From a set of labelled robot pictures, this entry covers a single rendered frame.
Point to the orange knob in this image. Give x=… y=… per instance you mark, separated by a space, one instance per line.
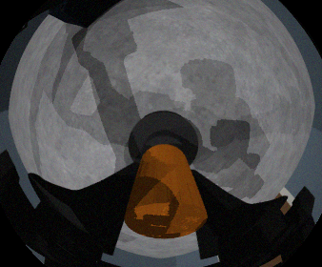
x=165 y=200

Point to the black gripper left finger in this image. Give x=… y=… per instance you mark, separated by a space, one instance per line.
x=98 y=210

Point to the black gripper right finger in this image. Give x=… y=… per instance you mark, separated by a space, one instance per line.
x=229 y=218

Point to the dark grey round pedestal with silver shaft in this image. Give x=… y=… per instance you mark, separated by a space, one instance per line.
x=163 y=127

